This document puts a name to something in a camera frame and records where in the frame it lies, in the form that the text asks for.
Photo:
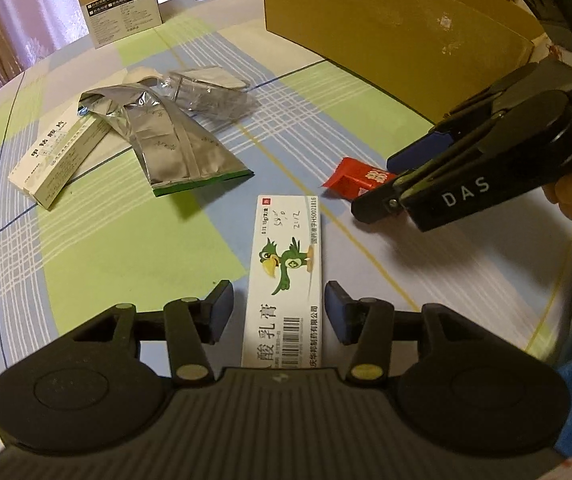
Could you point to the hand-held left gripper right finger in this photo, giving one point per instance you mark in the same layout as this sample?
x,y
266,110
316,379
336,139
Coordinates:
x,y
335,307

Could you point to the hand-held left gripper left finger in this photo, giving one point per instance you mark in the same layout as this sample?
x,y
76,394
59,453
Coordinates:
x,y
221,307

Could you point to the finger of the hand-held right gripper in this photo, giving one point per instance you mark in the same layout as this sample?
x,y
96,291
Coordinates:
x,y
376,205
416,152

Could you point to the red snack packet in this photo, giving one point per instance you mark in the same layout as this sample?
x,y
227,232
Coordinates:
x,y
353,177

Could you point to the white ointment box with parrot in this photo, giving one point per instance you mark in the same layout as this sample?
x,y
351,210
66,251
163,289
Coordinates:
x,y
286,260

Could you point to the brown cardboard box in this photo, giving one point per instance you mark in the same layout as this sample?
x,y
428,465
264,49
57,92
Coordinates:
x,y
366,25

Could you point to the white medicine box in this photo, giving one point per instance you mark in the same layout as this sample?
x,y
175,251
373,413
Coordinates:
x,y
50,160

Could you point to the checked tablecloth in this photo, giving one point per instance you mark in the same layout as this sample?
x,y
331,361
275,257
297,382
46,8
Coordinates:
x,y
115,240

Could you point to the silver foil pouch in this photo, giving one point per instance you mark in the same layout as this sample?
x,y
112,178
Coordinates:
x,y
165,145

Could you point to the crumpled clear plastic bag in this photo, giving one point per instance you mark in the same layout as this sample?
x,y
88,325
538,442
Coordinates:
x,y
205,92

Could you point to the white product box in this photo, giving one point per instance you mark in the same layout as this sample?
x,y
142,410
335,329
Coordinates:
x,y
125,15

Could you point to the pink sheer curtain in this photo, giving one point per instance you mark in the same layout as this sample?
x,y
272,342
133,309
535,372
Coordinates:
x,y
5,20

